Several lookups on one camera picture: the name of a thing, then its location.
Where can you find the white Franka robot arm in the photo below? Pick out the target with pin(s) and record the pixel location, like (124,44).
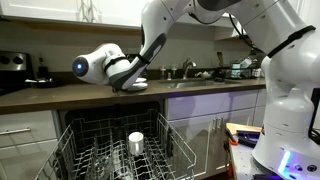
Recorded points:
(286,116)

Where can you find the white round dinner plate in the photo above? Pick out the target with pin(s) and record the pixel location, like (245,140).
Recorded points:
(141,87)

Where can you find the open dishwasher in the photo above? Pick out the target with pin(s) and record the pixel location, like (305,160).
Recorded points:
(100,111)

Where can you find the small soap bottle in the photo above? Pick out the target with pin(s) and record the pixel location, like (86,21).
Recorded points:
(162,72)
(174,72)

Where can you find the steel kitchen sink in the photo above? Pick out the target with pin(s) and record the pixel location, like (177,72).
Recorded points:
(190,84)

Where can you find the chrome sink faucet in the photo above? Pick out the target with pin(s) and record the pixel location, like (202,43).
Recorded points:
(186,66)

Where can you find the white lower cabinets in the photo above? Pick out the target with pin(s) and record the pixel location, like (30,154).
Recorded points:
(196,106)

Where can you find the white cabinets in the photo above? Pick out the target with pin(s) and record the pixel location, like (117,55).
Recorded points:
(196,106)
(40,8)

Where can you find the white ceramic mug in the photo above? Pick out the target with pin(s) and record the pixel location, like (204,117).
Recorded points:
(136,143)

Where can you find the black dish drying rack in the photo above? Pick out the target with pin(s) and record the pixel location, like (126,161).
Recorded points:
(240,73)

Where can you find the black orange clamp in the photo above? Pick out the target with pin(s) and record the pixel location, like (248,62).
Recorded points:
(232,141)

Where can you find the wooden board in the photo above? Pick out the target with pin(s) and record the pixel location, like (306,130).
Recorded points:
(243,127)

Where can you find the metal robot table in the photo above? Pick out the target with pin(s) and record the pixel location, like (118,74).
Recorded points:
(243,160)

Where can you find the white upper cabinets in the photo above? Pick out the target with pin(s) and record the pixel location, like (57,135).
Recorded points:
(40,8)

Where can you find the black kitchen stove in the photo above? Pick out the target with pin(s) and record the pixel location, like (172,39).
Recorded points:
(13,61)

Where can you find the white drawer cabinet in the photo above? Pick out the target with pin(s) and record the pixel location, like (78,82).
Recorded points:
(26,160)

